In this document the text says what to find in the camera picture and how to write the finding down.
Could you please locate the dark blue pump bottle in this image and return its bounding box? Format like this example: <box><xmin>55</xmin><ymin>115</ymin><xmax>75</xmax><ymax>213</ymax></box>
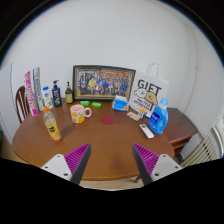
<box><xmin>51</xmin><ymin>79</ymin><xmax>63</xmax><ymax>108</ymax></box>

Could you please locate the pink mug with yellow spots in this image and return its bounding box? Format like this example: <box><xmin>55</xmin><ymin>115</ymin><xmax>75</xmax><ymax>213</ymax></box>
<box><xmin>69</xmin><ymin>103</ymin><xmax>92</xmax><ymax>125</ymax></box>

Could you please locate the white paper gift bag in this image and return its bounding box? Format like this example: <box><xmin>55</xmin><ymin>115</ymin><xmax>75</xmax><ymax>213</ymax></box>
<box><xmin>128</xmin><ymin>62</ymin><xmax>170</xmax><ymax>118</ymax></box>

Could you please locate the white shampoo bottle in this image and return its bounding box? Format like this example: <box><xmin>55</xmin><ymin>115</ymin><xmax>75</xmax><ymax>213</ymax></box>
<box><xmin>41</xmin><ymin>86</ymin><xmax>54</xmax><ymax>110</ymax></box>

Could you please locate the framed group picture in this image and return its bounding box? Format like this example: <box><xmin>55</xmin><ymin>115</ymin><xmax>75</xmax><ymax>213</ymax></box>
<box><xmin>72</xmin><ymin>64</ymin><xmax>137</xmax><ymax>102</ymax></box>

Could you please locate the wooden chair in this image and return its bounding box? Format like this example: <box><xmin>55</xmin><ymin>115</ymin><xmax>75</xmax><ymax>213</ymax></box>
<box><xmin>14</xmin><ymin>85</ymin><xmax>31</xmax><ymax>124</ymax></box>

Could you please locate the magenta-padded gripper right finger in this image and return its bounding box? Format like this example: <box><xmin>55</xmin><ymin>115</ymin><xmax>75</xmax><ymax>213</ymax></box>
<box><xmin>131</xmin><ymin>143</ymin><xmax>183</xmax><ymax>187</ymax></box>

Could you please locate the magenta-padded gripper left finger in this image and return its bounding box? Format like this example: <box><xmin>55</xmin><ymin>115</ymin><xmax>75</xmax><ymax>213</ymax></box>
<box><xmin>41</xmin><ymin>143</ymin><xmax>92</xmax><ymax>186</ymax></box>

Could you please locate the blue detergent bottle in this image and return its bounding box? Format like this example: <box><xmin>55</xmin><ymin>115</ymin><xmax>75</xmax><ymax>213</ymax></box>
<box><xmin>147</xmin><ymin>97</ymin><xmax>170</xmax><ymax>136</ymax></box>

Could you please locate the small cube puzzle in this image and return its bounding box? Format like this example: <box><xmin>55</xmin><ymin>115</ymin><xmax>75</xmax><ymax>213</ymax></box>
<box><xmin>138</xmin><ymin>108</ymin><xmax>148</xmax><ymax>119</ymax></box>

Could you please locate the white radiator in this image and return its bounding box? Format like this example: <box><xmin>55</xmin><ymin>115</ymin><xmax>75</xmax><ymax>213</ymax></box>
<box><xmin>179</xmin><ymin>134</ymin><xmax>219</xmax><ymax>168</ymax></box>

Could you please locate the white remote control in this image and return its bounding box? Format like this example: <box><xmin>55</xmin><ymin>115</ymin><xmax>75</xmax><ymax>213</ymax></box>
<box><xmin>138</xmin><ymin>123</ymin><xmax>155</xmax><ymax>139</ymax></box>

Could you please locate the orange juice bottle orange cap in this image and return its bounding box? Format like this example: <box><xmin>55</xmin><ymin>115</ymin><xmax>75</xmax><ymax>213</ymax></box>
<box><xmin>42</xmin><ymin>106</ymin><xmax>63</xmax><ymax>144</ymax></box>

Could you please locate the brown pump bottle yellow label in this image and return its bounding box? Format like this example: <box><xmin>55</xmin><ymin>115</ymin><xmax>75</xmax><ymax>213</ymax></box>
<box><xmin>64</xmin><ymin>81</ymin><xmax>74</xmax><ymax>105</ymax></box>

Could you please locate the floral pouch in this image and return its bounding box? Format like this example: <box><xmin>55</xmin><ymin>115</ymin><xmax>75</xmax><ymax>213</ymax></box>
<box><xmin>126</xmin><ymin>111</ymin><xmax>142</xmax><ymax>122</ymax></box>

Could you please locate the flat round red coaster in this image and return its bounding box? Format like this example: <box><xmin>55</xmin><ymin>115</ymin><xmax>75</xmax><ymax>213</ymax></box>
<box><xmin>100</xmin><ymin>115</ymin><xmax>115</xmax><ymax>125</ymax></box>

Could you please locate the blue tissue pack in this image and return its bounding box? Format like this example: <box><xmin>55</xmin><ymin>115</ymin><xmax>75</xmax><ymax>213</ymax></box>
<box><xmin>111</xmin><ymin>94</ymin><xmax>130</xmax><ymax>112</ymax></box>

